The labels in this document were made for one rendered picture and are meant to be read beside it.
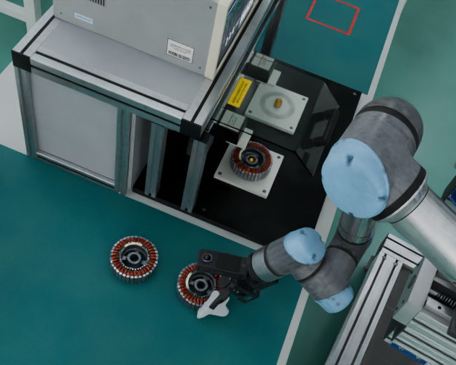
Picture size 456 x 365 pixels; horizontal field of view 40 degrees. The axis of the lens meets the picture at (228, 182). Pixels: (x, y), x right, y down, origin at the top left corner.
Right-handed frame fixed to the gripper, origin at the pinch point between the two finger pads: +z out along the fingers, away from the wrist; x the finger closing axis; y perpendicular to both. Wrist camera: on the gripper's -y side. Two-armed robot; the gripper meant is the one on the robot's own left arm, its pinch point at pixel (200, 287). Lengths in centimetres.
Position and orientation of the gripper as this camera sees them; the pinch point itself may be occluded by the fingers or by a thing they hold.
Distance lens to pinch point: 151.9
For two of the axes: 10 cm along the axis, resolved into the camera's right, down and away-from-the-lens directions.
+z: -6.3, 3.9, 6.7
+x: 1.3, -7.9, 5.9
